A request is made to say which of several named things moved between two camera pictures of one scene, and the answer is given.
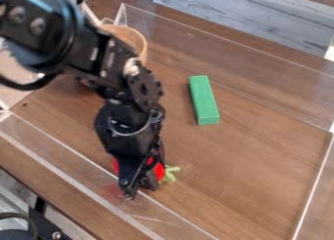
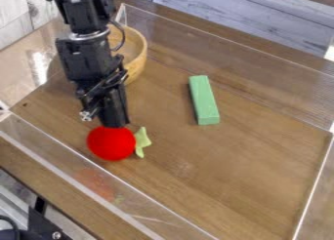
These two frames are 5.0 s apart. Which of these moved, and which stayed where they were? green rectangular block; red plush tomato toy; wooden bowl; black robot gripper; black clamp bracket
Moved: black robot gripper; red plush tomato toy
Stayed: green rectangular block; wooden bowl; black clamp bracket
